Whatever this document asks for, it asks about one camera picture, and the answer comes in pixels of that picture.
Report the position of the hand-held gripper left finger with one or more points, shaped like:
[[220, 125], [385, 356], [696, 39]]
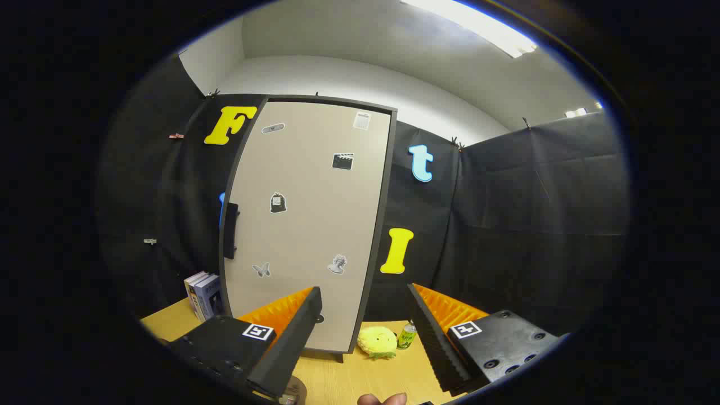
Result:
[[292, 343]]

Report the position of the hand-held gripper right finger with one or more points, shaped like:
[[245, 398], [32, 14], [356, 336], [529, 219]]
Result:
[[439, 349]]

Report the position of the beige shoe cabinet door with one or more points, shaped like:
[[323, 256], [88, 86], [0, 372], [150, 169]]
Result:
[[304, 225]]

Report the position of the grey shoe cabinet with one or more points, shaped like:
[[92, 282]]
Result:
[[382, 225]]

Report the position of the green drink bottle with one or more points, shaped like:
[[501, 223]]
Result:
[[406, 336]]

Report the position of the yellow plush toy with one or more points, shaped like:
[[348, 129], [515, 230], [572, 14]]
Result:
[[376, 342]]

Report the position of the blue book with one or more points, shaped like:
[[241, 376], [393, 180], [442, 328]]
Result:
[[207, 298]]

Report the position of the white book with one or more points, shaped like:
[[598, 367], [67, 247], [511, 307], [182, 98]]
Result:
[[191, 287]]

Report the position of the black backdrop cloth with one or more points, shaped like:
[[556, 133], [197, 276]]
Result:
[[506, 225]]

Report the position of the small ceiling light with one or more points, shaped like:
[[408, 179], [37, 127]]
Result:
[[576, 112]]

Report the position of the long ceiling light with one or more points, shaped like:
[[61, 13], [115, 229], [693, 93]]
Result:
[[478, 25]]

